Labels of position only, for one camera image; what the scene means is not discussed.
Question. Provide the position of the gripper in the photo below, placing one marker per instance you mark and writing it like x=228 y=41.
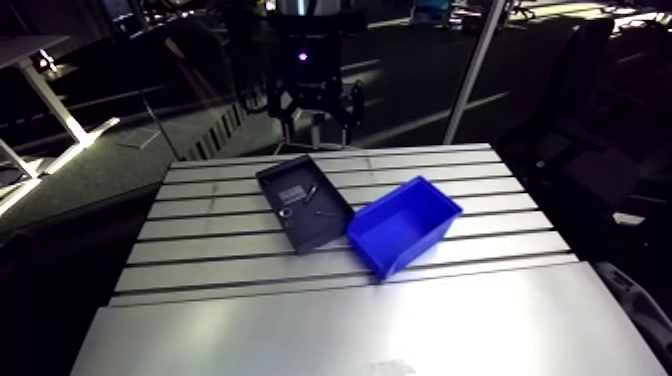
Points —
x=307 y=58

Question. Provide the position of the steel bolt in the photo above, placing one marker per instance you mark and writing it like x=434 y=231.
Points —
x=311 y=194

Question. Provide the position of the black tray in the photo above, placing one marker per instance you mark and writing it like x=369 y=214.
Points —
x=304 y=210

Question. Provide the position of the blue bin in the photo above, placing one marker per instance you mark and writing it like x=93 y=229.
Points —
x=401 y=231

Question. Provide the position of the steel screw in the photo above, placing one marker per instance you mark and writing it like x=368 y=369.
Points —
x=325 y=213

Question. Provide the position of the desk with pale legs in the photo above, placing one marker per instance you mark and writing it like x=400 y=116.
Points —
x=47 y=100

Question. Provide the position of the dark office chair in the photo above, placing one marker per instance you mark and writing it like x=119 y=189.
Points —
x=593 y=131

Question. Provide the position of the pale holed strip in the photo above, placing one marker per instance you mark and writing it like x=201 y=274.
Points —
x=638 y=307

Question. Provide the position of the pale slanted post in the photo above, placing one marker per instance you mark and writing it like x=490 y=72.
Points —
x=472 y=73

